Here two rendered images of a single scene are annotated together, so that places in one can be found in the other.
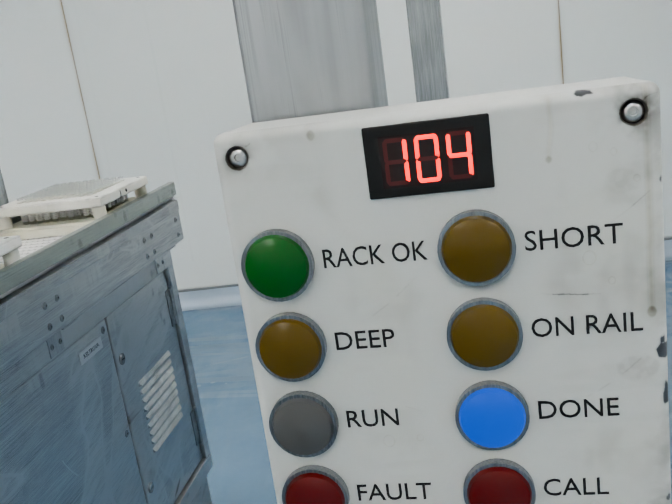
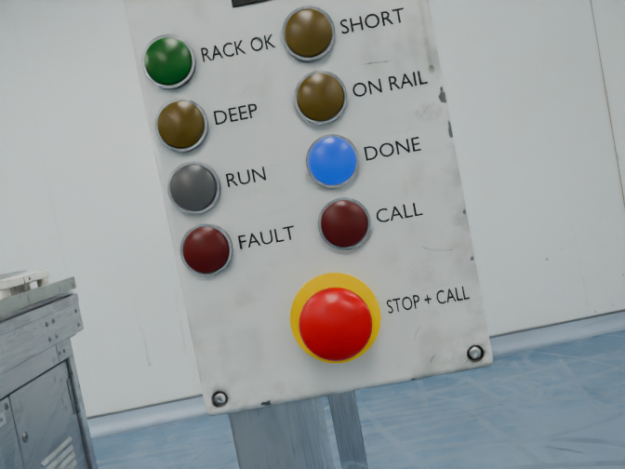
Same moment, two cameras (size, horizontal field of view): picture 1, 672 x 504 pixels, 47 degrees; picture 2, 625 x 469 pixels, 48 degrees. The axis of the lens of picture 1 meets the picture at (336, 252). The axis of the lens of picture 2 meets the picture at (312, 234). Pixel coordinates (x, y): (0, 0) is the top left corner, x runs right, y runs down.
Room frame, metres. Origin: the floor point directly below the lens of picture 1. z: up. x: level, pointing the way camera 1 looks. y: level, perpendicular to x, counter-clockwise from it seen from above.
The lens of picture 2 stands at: (-0.11, 0.03, 1.06)
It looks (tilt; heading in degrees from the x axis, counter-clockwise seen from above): 3 degrees down; 351
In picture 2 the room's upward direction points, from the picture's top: 11 degrees counter-clockwise
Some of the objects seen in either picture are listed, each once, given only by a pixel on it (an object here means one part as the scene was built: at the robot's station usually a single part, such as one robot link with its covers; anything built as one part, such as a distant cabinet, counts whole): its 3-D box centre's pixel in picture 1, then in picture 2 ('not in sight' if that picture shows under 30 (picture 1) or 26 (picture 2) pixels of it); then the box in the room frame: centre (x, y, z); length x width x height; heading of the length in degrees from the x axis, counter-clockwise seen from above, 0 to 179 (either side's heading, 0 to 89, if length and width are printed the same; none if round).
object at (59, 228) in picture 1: (78, 217); not in sight; (1.68, 0.55, 0.95); 0.24 x 0.24 x 0.02; 79
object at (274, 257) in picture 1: (276, 266); (167, 60); (0.30, 0.02, 1.15); 0.03 x 0.01 x 0.03; 79
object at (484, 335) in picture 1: (484, 336); (320, 97); (0.29, -0.05, 1.12); 0.03 x 0.01 x 0.03; 79
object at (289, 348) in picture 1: (290, 348); (180, 125); (0.30, 0.02, 1.12); 0.03 x 0.01 x 0.03; 79
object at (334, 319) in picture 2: not in sight; (335, 319); (0.28, -0.04, 0.99); 0.04 x 0.04 x 0.04; 79
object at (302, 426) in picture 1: (302, 426); (193, 187); (0.30, 0.02, 1.08); 0.03 x 0.01 x 0.03; 79
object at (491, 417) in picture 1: (492, 417); (332, 160); (0.29, -0.05, 1.08); 0.03 x 0.01 x 0.03; 79
